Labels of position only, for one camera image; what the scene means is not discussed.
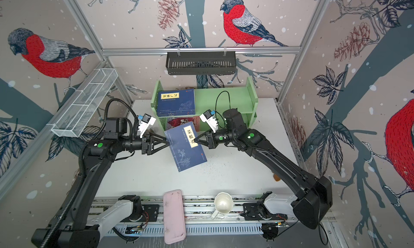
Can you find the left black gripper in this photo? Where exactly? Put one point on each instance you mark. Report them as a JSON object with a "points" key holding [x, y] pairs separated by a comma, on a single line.
{"points": [[147, 148]]}

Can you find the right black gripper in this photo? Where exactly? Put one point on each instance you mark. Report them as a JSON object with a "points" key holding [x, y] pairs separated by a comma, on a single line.
{"points": [[212, 141]]}

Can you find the blue book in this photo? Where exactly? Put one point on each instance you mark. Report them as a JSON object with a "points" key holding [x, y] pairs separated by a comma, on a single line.
{"points": [[185, 151], [176, 103]]}

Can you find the red pink Hamlet book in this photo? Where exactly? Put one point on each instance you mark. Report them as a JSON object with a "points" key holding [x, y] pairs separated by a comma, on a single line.
{"points": [[175, 122]]}

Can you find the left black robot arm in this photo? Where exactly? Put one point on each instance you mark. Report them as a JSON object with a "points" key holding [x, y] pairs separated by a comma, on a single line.
{"points": [[122, 130]]}

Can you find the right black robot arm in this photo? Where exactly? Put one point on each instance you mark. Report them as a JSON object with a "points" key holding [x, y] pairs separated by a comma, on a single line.
{"points": [[313, 195]]}

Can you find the green wooden two-tier shelf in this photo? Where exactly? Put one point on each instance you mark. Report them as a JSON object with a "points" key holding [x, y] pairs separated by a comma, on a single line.
{"points": [[244, 99]]}

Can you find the white ceramic mug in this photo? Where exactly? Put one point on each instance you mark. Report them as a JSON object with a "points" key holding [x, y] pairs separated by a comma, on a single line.
{"points": [[223, 204]]}

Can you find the dark grey hanging basket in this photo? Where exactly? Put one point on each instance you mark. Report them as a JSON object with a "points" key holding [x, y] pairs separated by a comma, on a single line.
{"points": [[201, 63]]}

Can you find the pink pencil case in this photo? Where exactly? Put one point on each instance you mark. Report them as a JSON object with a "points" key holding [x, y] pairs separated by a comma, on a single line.
{"points": [[173, 217]]}

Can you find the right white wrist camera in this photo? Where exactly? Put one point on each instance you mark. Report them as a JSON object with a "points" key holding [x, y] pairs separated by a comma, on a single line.
{"points": [[209, 118]]}

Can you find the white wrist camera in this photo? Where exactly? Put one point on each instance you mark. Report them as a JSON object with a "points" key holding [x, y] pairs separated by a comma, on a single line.
{"points": [[145, 122], [209, 118]]}

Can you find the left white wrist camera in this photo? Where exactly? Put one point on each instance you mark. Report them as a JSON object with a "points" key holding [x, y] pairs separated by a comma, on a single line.
{"points": [[145, 122]]}

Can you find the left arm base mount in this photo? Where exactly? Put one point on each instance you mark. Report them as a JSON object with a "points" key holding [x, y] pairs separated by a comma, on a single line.
{"points": [[149, 214]]}

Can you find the brown bear plush keychain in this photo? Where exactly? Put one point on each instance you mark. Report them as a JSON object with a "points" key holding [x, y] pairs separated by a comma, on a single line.
{"points": [[276, 178]]}

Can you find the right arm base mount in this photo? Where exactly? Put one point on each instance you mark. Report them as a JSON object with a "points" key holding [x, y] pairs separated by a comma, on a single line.
{"points": [[256, 212]]}

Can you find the white wire mesh basket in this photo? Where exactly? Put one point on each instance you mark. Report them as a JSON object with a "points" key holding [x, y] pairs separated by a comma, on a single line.
{"points": [[87, 100]]}

